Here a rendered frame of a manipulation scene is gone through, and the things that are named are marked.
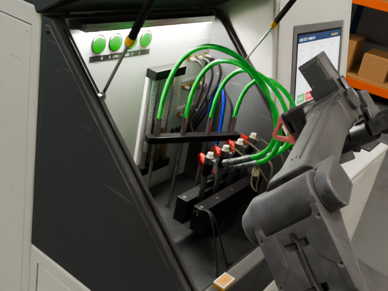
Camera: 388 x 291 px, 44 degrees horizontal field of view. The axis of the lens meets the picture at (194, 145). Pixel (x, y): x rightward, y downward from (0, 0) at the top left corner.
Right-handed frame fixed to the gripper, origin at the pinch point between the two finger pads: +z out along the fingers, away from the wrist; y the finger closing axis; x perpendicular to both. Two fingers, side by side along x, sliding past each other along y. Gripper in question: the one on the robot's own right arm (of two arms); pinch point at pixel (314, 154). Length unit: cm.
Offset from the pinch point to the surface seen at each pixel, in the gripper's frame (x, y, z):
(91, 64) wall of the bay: 45, 42, 18
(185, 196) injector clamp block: 23.7, 3.1, 30.8
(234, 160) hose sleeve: 18.0, 6.2, 11.2
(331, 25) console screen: -61, 47, 18
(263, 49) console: -14.3, 38.6, 14.4
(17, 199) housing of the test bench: 63, 19, 53
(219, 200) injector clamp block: 15.6, -1.7, 27.1
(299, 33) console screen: -33, 42, 13
